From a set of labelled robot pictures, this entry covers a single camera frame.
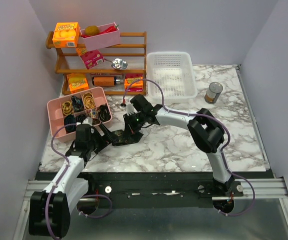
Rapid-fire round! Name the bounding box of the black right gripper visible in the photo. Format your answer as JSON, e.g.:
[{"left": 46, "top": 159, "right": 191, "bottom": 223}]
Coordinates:
[{"left": 123, "top": 112, "right": 146, "bottom": 138}]

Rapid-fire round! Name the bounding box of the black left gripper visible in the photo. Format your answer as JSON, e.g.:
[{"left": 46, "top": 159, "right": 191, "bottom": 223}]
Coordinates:
[{"left": 88, "top": 123, "right": 118, "bottom": 153}]

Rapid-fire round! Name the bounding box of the dark green nature-print tie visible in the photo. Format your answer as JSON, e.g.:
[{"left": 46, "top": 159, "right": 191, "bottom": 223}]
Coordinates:
[{"left": 112, "top": 129, "right": 143, "bottom": 147}]

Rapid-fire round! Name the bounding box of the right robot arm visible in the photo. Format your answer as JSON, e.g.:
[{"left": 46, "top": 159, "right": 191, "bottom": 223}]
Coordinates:
[{"left": 121, "top": 94, "right": 234, "bottom": 196}]

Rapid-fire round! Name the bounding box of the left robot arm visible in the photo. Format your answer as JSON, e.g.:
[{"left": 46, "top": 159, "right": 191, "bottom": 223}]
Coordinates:
[{"left": 28, "top": 123, "right": 117, "bottom": 240}]

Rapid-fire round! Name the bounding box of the rolled dark gold-print tie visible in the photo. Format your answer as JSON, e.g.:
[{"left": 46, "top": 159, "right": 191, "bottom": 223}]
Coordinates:
[{"left": 98, "top": 104, "right": 111, "bottom": 123}]

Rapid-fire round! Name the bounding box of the rolled colourful pop-art tie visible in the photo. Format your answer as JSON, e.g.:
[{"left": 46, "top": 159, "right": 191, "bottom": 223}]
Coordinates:
[{"left": 88, "top": 108, "right": 100, "bottom": 125}]

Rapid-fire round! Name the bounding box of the rolled black patterned tie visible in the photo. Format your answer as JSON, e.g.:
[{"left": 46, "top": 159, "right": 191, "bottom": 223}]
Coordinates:
[{"left": 76, "top": 114, "right": 88, "bottom": 121}]

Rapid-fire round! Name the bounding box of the rolled gold tie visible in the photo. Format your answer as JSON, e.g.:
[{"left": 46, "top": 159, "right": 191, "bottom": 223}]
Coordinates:
[{"left": 82, "top": 92, "right": 95, "bottom": 110}]

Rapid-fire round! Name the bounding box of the orange Scrub Mommy box bottom right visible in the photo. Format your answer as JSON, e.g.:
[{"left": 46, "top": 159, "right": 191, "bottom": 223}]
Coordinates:
[{"left": 124, "top": 73, "right": 143, "bottom": 92}]

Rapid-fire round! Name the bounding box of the rolled blue striped tie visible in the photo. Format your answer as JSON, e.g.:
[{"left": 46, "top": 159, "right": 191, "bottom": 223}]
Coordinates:
[{"left": 64, "top": 114, "right": 76, "bottom": 133}]

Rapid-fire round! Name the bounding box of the rolled dark blue tie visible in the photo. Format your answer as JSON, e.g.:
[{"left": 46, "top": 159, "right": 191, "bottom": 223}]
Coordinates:
[{"left": 71, "top": 96, "right": 84, "bottom": 112}]

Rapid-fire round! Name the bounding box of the pink divided organizer box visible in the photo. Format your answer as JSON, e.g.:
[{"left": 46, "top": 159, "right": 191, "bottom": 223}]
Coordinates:
[{"left": 47, "top": 87, "right": 112, "bottom": 143}]

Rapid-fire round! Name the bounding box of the rolled yellow tie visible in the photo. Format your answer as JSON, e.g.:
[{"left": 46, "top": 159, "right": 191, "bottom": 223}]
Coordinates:
[{"left": 61, "top": 101, "right": 73, "bottom": 117}]

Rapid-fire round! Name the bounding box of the orange cylindrical bottle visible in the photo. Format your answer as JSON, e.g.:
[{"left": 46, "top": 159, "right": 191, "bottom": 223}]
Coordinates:
[{"left": 92, "top": 76, "right": 124, "bottom": 87}]

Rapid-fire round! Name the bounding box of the wooden shelf rack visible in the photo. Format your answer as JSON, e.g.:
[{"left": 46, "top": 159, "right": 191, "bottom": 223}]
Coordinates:
[{"left": 54, "top": 32, "right": 147, "bottom": 95}]

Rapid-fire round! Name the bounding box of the orange Scrub Daddy box bottom left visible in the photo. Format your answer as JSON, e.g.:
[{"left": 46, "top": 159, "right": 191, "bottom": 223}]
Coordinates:
[{"left": 67, "top": 73, "right": 89, "bottom": 94}]

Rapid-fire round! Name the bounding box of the orange scrub daddy box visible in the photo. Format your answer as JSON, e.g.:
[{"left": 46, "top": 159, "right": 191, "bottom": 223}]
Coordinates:
[
  {"left": 67, "top": 73, "right": 89, "bottom": 94},
  {"left": 52, "top": 22, "right": 80, "bottom": 48}
]

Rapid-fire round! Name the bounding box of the silver metal scoop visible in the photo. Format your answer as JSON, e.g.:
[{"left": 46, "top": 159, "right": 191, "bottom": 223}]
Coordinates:
[{"left": 104, "top": 58, "right": 128, "bottom": 70}]

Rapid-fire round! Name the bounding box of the white plastic basket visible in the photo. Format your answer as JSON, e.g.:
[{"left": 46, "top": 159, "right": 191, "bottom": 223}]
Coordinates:
[{"left": 146, "top": 51, "right": 198, "bottom": 103}]

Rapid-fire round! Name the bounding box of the pink sponge box middle shelf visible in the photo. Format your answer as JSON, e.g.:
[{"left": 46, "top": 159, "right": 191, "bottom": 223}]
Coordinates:
[{"left": 76, "top": 47, "right": 104, "bottom": 70}]

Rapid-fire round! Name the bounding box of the metal tin can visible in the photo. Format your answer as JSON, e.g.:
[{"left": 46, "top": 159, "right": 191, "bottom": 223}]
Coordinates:
[{"left": 204, "top": 82, "right": 223, "bottom": 104}]

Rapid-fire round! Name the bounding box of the pink rectangular tray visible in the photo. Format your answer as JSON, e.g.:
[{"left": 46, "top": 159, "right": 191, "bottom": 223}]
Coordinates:
[{"left": 79, "top": 22, "right": 121, "bottom": 51}]

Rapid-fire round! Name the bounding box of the red chili pepper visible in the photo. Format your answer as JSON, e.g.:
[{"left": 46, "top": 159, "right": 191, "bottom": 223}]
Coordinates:
[{"left": 79, "top": 25, "right": 119, "bottom": 38}]

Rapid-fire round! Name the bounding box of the brown round sponge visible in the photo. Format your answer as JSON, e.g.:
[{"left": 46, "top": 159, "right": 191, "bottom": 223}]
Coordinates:
[{"left": 84, "top": 25, "right": 100, "bottom": 37}]

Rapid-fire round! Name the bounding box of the orange Scrub Daddy box top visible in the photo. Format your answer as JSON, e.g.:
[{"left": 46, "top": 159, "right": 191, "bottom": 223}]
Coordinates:
[{"left": 52, "top": 22, "right": 80, "bottom": 48}]

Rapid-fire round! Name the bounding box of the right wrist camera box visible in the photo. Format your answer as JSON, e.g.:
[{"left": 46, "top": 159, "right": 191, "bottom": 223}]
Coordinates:
[{"left": 126, "top": 102, "right": 135, "bottom": 116}]

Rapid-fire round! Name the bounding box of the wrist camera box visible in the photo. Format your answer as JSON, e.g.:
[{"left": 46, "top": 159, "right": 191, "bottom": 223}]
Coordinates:
[
  {"left": 76, "top": 117, "right": 93, "bottom": 126},
  {"left": 126, "top": 102, "right": 135, "bottom": 116}
]

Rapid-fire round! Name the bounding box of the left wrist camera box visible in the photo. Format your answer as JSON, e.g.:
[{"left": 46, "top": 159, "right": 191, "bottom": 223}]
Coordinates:
[{"left": 76, "top": 117, "right": 93, "bottom": 126}]

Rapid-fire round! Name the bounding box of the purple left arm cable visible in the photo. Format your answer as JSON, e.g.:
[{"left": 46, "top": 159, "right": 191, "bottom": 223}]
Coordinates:
[{"left": 45, "top": 123, "right": 113, "bottom": 240}]

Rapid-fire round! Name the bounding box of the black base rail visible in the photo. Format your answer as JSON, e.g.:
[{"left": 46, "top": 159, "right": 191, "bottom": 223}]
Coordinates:
[{"left": 33, "top": 171, "right": 288, "bottom": 210}]

